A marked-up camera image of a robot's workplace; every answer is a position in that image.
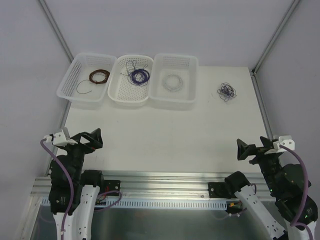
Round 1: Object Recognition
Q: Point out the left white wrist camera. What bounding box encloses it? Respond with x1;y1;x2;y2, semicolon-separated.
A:
44;127;78;147

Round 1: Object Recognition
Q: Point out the brown coiled wire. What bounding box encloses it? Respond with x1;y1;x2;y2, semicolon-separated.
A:
76;69;111;95

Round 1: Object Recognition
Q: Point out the purple wire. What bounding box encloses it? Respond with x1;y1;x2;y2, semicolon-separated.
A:
216;82;238;103
120;59;151;86

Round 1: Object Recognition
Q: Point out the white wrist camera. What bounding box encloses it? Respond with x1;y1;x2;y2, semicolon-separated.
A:
44;127;78;147
264;135;295;155

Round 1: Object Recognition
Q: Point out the right white perforated basket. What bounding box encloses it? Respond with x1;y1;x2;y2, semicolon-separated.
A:
148;53;199;108

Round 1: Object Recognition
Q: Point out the aluminium frame post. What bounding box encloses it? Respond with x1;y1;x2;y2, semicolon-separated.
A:
252;0;301;76
37;0;74;63

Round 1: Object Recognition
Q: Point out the left white perforated basket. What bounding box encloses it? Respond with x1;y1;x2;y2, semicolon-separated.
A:
56;52;117;106

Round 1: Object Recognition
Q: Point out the white slotted cable duct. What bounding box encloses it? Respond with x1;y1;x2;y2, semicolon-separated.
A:
41;197;229;210

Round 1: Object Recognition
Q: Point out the aluminium mounting rail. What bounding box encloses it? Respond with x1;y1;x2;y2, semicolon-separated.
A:
30;170;275;202

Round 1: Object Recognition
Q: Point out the white coiled wire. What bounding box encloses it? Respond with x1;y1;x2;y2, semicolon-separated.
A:
162;74;184;91

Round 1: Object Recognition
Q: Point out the white perforated basket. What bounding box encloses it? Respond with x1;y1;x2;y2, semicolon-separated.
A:
148;53;199;108
56;52;117;106
107;54;154;107

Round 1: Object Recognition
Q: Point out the left aluminium frame post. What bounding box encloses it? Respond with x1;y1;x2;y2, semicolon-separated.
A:
37;0;74;63

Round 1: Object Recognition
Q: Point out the purple coiled wire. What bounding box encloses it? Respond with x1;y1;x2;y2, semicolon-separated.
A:
120;59;151;86

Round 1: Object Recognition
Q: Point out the middle white perforated basket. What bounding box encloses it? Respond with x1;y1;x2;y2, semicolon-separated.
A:
107;54;154;107

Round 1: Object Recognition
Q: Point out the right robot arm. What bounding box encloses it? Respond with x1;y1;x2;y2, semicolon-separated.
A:
224;135;318;240

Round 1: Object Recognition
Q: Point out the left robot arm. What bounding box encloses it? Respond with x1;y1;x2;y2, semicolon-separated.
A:
46;128;105;240

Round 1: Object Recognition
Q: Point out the right aluminium frame post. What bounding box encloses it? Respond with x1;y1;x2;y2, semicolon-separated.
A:
252;0;301;76

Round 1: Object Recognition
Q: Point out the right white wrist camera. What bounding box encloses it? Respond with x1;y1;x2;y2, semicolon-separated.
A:
264;135;295;155

